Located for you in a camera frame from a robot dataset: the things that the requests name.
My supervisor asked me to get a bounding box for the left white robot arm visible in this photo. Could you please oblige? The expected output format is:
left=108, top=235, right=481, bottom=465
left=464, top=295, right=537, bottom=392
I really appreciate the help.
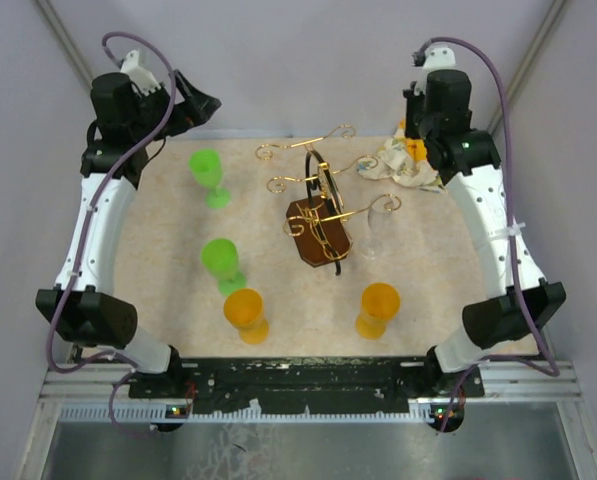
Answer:
left=35, top=71, right=221, bottom=397

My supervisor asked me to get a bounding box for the gold wire wine glass rack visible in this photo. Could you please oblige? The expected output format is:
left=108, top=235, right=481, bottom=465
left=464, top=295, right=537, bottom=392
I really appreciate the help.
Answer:
left=255, top=124, right=402, bottom=277

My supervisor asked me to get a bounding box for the orange wine glass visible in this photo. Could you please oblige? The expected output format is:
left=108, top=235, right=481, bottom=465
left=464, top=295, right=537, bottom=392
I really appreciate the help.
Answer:
left=223, top=288, right=269, bottom=345
left=355, top=283, right=401, bottom=340

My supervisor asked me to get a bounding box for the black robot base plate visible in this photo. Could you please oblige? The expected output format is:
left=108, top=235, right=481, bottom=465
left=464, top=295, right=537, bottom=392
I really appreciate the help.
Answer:
left=128, top=356, right=460, bottom=414

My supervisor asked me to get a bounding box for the orange wine glass front left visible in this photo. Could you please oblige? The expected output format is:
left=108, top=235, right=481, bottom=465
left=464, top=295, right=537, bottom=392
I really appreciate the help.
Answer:
left=223, top=288, right=269, bottom=345

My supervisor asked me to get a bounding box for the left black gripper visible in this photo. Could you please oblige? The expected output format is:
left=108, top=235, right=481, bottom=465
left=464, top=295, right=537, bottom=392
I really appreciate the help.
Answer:
left=130, top=68, right=221, bottom=145

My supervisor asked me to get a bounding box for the orange wine glass front right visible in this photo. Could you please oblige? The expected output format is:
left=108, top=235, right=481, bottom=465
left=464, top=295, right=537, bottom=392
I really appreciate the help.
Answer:
left=355, top=283, right=401, bottom=340

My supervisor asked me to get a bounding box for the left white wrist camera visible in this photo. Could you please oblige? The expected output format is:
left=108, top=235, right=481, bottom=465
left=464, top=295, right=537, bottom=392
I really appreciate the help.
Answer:
left=120, top=49, right=163, bottom=96

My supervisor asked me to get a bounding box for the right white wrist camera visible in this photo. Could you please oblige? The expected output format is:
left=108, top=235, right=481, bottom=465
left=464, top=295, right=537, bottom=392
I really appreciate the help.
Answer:
left=413, top=44, right=456, bottom=72

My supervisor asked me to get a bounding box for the crumpled floral yellow cloth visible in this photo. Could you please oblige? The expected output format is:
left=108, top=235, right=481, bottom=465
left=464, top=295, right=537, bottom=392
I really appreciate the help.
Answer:
left=356, top=119, right=445, bottom=193

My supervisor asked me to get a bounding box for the green wine glass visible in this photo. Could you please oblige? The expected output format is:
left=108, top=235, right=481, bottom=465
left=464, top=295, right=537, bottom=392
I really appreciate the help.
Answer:
left=201, top=238, right=246, bottom=297
left=189, top=149, right=230, bottom=209

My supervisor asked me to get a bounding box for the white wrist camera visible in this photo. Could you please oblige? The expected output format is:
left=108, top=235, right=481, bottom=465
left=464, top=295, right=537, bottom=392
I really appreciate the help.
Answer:
left=120, top=49, right=163, bottom=96
left=413, top=44, right=456, bottom=72

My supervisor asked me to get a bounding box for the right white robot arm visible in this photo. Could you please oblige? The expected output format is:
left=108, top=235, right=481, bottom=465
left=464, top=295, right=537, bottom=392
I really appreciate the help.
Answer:
left=403, top=67, right=566, bottom=396

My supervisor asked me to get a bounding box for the clear wine glass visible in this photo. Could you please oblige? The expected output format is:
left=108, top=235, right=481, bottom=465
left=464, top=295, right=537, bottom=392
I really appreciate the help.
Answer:
left=359, top=204, right=394, bottom=259

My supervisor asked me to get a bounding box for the white slotted cable duct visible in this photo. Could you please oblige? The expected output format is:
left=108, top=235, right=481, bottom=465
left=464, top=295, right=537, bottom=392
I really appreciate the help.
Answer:
left=57, top=402, right=462, bottom=425

